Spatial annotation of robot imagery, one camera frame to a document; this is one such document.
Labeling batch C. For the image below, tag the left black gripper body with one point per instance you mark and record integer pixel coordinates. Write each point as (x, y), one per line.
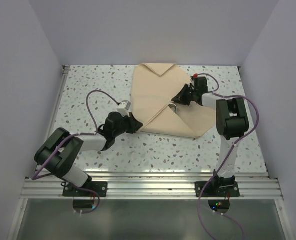
(123, 128)

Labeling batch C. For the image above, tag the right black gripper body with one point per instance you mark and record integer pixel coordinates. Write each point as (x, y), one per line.
(193, 92)

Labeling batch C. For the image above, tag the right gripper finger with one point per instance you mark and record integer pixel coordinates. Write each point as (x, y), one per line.
(184, 101)
(184, 93)

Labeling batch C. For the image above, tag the stainless steel tray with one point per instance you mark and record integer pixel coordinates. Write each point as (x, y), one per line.
(173, 107)

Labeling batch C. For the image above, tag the beige cloth wrap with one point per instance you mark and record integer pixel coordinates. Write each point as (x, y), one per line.
(153, 87)

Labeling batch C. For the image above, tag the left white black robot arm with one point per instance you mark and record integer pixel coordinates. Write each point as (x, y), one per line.
(56, 157)

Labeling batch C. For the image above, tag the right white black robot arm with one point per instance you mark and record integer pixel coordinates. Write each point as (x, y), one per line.
(232, 123)

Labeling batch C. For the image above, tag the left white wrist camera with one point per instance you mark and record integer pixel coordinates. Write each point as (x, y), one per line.
(124, 108)

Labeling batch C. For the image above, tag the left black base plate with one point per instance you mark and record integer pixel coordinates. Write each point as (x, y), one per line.
(87, 190)

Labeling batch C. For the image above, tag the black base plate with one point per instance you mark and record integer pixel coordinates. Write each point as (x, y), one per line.
(216, 192)
(87, 190)

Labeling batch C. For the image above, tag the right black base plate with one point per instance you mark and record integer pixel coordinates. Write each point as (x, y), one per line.
(216, 192)

